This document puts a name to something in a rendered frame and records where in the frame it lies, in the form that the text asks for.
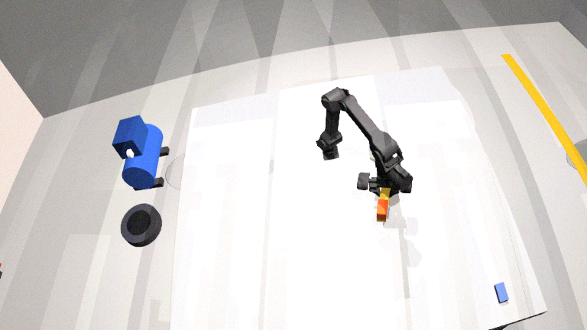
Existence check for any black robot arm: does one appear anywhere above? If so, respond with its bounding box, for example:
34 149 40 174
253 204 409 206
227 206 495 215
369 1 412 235
316 87 413 191

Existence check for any light blue rectangular block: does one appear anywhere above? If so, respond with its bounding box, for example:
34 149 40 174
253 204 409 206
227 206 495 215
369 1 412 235
494 282 509 303

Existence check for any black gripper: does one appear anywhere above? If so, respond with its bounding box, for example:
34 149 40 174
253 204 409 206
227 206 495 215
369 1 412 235
357 172 412 198

